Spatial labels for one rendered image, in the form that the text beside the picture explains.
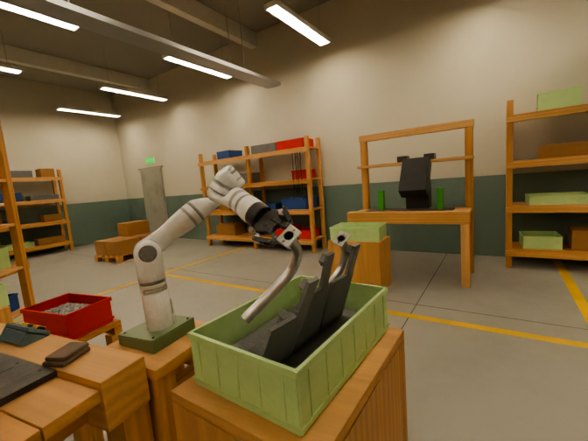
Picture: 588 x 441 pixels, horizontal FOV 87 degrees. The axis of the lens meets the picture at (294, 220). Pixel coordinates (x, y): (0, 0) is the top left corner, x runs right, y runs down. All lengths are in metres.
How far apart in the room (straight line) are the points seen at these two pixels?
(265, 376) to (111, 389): 0.45
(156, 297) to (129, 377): 0.27
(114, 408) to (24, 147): 10.13
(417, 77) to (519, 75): 1.37
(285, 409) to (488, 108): 5.24
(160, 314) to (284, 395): 0.60
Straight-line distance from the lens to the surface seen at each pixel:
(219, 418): 1.00
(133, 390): 1.15
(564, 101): 5.11
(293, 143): 6.02
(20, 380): 1.25
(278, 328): 0.85
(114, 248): 7.48
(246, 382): 0.94
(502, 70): 5.74
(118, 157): 11.86
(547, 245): 5.17
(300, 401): 0.84
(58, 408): 1.08
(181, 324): 1.29
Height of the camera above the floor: 1.39
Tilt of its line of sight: 7 degrees down
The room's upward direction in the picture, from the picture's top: 5 degrees counter-clockwise
